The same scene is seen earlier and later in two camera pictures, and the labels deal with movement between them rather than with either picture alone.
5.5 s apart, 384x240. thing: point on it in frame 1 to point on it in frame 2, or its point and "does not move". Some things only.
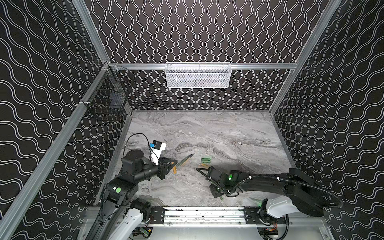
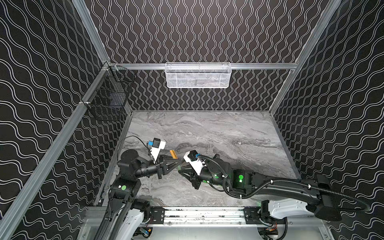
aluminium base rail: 218,217 does not move
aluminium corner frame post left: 93,31 does not move
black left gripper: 162,168 does not move
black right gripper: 212,177 to 194,173
